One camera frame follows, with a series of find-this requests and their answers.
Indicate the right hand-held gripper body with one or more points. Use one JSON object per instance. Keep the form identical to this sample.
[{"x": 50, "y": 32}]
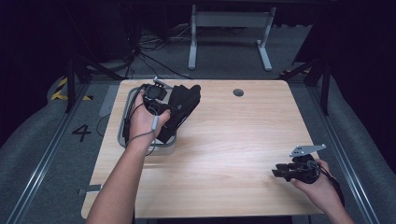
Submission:
[{"x": 306, "y": 169}]

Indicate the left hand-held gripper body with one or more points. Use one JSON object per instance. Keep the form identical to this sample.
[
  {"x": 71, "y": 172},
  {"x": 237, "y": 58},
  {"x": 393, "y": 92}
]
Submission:
[{"x": 154, "y": 93}]

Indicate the grey plastic bin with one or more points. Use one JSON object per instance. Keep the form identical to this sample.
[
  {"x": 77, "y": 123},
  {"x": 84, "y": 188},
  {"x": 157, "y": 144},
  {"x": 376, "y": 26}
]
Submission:
[{"x": 165, "y": 148}]

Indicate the person's left hand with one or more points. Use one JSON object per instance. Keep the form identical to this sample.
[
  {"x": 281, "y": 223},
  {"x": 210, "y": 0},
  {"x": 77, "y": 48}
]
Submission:
[{"x": 144, "y": 123}]

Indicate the person's right hand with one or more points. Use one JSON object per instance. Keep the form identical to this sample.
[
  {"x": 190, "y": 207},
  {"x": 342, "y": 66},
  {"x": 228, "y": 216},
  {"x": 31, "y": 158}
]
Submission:
[{"x": 320, "y": 189}]

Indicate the grey floor tape strip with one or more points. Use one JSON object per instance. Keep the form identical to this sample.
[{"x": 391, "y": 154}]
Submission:
[{"x": 108, "y": 101}]

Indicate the light wooden table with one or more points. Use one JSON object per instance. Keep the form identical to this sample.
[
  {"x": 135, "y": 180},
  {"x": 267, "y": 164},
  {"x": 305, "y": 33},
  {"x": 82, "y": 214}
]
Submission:
[{"x": 236, "y": 155}]

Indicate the black metal stand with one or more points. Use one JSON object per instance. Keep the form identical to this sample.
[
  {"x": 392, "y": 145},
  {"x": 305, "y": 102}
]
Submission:
[
  {"x": 320, "y": 77},
  {"x": 74, "y": 81}
]

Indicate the yellow black hazard tape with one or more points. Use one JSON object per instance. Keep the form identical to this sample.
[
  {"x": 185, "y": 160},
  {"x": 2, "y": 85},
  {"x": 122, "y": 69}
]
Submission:
[{"x": 60, "y": 90}]

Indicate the small metal table bracket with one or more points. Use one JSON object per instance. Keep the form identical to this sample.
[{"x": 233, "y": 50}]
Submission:
[{"x": 91, "y": 188}]

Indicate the white metal table frame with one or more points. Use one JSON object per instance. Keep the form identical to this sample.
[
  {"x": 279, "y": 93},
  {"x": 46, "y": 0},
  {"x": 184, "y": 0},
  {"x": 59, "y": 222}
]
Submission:
[{"x": 230, "y": 21}]

